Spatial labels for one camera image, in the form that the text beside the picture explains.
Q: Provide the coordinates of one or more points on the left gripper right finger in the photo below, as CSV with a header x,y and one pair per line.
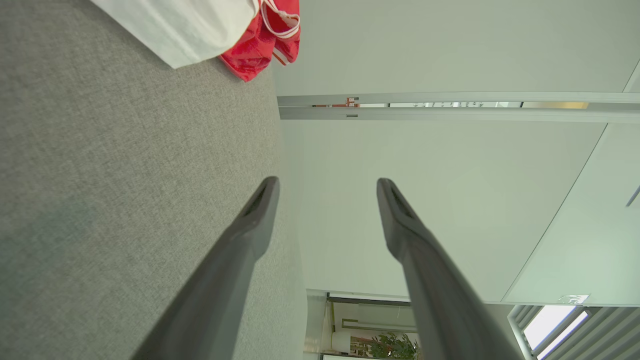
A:
x,y
440,300

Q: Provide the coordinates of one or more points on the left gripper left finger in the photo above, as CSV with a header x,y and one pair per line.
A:
x,y
220,290

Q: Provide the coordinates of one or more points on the red white basketball jersey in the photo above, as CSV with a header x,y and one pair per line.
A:
x,y
190,30

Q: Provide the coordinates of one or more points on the green potted plant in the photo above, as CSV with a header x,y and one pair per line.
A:
x,y
392,346

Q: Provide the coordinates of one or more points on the green exit sign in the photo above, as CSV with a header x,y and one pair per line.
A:
x,y
574,299

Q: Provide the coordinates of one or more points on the grey window blind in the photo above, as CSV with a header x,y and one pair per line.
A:
x,y
600,335

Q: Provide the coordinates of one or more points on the grey fabric sofa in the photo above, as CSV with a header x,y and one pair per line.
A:
x,y
100,175

